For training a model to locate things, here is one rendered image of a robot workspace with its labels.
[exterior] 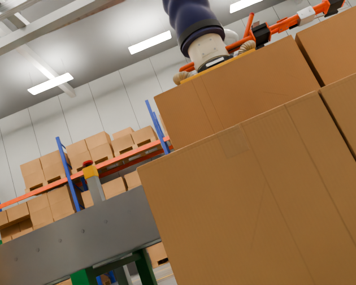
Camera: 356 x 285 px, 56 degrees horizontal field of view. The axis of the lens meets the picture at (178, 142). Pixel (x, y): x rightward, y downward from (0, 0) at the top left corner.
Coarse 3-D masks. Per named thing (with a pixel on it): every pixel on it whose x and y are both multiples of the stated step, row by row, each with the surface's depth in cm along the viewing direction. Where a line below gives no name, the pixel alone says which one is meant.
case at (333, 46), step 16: (336, 16) 129; (352, 16) 128; (304, 32) 131; (320, 32) 129; (336, 32) 128; (352, 32) 127; (304, 48) 130; (320, 48) 128; (336, 48) 127; (352, 48) 125; (320, 64) 127; (336, 64) 125; (352, 64) 124; (320, 80) 127; (336, 80) 124
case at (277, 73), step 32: (224, 64) 134; (256, 64) 131; (288, 64) 128; (160, 96) 136; (192, 96) 133; (224, 96) 131; (256, 96) 128; (288, 96) 126; (192, 128) 131; (224, 128) 128
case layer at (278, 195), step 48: (336, 96) 64; (192, 144) 68; (240, 144) 66; (288, 144) 64; (336, 144) 63; (192, 192) 66; (240, 192) 64; (288, 192) 62; (336, 192) 61; (192, 240) 64; (240, 240) 62; (288, 240) 61; (336, 240) 59
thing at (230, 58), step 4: (248, 52) 138; (232, 56) 144; (236, 56) 139; (240, 56) 139; (228, 60) 139; (232, 60) 139; (220, 64) 140; (212, 68) 140; (200, 72) 141; (204, 72) 140; (192, 76) 141; (196, 76) 141; (184, 80) 141; (188, 80) 141
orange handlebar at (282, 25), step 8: (320, 8) 152; (296, 16) 149; (280, 24) 150; (288, 24) 151; (272, 32) 154; (280, 32) 155; (240, 40) 152; (248, 40) 152; (232, 48) 153; (192, 64) 155
